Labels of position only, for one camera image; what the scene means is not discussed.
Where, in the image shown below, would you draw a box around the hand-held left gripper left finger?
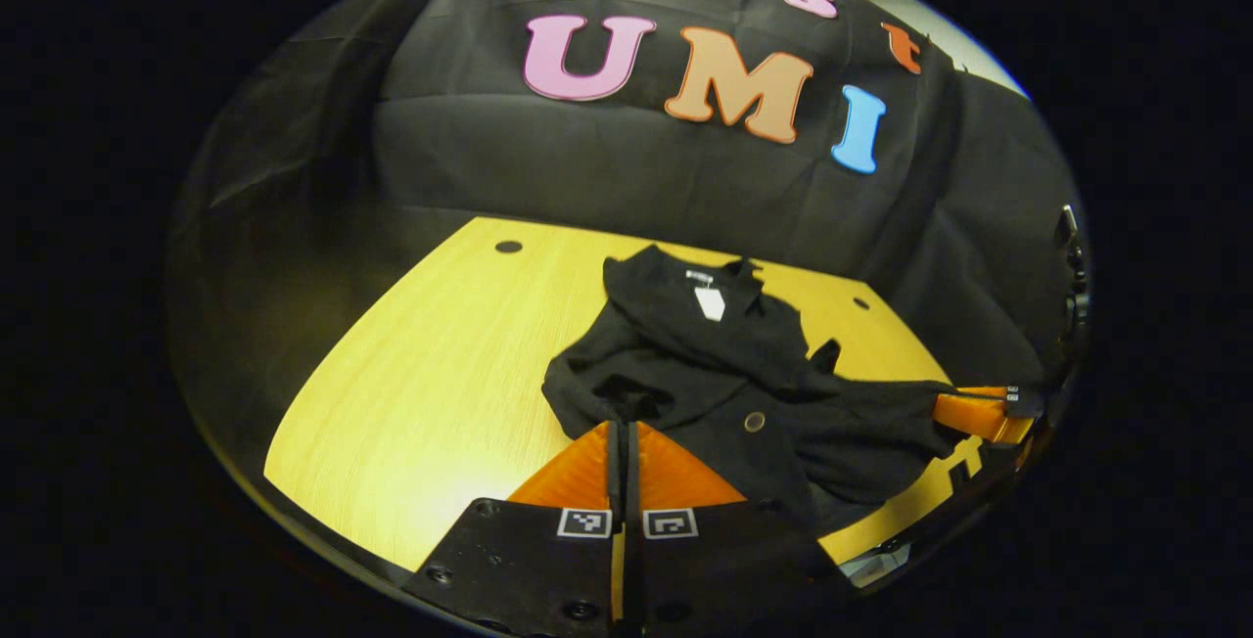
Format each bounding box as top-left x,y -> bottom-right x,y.
401,420 -> 627,638

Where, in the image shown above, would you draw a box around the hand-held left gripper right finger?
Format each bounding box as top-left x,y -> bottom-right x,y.
626,420 -> 853,634

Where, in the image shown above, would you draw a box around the black button jacket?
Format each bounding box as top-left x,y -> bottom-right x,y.
541,245 -> 980,541

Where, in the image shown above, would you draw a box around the black backdrop cloth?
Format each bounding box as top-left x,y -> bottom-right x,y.
166,0 -> 1088,443

